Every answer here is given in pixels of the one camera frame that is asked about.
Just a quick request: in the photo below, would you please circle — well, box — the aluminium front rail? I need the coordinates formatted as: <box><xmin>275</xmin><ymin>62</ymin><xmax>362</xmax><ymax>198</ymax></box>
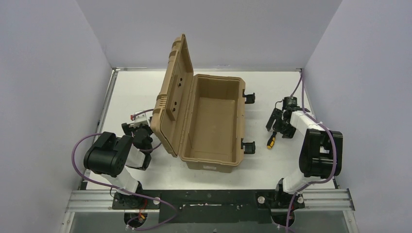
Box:
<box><xmin>66</xmin><ymin>189</ymin><xmax>355</xmax><ymax>213</ymax></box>

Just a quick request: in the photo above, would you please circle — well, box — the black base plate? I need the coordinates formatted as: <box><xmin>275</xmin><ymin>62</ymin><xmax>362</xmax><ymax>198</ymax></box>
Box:
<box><xmin>124</xmin><ymin>190</ymin><xmax>297</xmax><ymax>227</ymax></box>

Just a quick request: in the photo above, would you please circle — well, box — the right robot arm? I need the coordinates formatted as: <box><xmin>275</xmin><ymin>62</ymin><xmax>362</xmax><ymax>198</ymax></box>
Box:
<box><xmin>266</xmin><ymin>96</ymin><xmax>343</xmax><ymax>208</ymax></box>

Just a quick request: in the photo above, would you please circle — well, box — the black yellow handled screwdriver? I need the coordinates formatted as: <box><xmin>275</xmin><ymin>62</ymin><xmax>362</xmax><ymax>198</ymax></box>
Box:
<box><xmin>267</xmin><ymin>131</ymin><xmax>277</xmax><ymax>149</ymax></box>

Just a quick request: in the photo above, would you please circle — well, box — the tan plastic tool box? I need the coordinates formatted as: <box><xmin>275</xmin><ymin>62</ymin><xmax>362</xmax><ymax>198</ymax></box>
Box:
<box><xmin>151</xmin><ymin>34</ymin><xmax>256</xmax><ymax>173</ymax></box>

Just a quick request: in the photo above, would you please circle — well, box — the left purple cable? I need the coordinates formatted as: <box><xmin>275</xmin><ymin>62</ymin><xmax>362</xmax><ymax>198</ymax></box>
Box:
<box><xmin>71</xmin><ymin>109</ymin><xmax>178</xmax><ymax>232</ymax></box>

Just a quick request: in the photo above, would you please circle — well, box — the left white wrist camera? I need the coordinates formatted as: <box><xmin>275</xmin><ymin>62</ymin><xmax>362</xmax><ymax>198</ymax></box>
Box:
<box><xmin>130</xmin><ymin>111</ymin><xmax>150</xmax><ymax>128</ymax></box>

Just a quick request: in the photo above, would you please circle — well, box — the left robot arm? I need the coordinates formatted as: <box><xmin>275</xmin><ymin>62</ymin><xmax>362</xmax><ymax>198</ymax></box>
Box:
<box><xmin>84</xmin><ymin>123</ymin><xmax>154</xmax><ymax>209</ymax></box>

